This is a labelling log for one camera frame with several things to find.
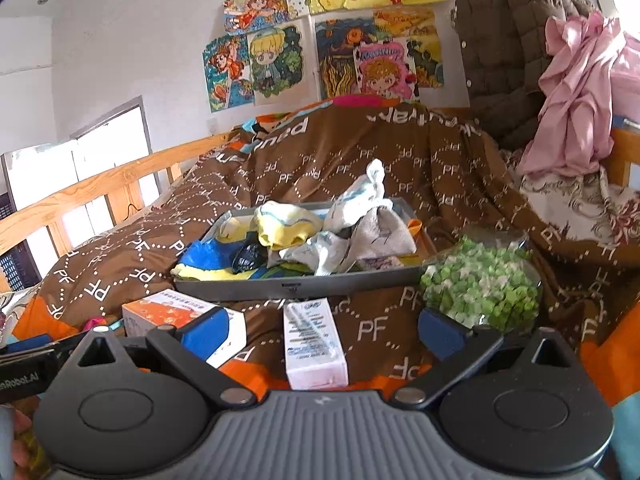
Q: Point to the person's left hand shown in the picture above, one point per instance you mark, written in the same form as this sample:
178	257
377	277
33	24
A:
22	435

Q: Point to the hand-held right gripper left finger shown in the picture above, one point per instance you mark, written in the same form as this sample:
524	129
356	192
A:
205	335

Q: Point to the window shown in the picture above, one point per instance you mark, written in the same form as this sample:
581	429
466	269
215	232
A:
110	145

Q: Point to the dark storage crate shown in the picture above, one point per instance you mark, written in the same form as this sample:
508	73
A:
17	272

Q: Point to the grey linen pouch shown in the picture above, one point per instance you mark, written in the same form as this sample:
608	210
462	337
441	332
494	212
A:
387	235

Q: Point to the brown printed quilt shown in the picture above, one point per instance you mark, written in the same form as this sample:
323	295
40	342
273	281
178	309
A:
325	160

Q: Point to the white carton box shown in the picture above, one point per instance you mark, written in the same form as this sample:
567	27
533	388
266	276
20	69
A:
315	345

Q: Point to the pink garment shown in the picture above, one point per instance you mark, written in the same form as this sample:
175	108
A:
575	110

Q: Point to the wooden bed end panel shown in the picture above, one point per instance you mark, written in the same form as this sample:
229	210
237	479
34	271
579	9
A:
625	165

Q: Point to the jar of green paper stars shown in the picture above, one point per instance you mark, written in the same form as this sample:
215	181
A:
480	290

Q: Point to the brown quilted jacket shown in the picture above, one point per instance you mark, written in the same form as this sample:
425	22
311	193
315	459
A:
505	50

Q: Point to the orange cup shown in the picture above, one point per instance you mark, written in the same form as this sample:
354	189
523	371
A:
415	226

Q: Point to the group of cartoon wall posters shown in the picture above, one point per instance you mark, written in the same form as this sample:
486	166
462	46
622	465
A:
280	55

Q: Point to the orange and white box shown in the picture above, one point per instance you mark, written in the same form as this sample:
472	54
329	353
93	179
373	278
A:
160	312

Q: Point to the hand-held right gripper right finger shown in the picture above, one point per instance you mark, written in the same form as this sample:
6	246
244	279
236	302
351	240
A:
445	335

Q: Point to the white blue-striped sock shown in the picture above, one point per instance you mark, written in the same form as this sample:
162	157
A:
360	200

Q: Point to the grey tray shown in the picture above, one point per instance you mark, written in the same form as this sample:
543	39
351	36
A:
300	288

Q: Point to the wooden bed rail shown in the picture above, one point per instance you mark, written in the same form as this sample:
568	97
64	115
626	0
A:
100	182

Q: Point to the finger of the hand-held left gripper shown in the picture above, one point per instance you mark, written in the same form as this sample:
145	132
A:
40	350

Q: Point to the magenta fabric item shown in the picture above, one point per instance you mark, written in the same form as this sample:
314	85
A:
95	323

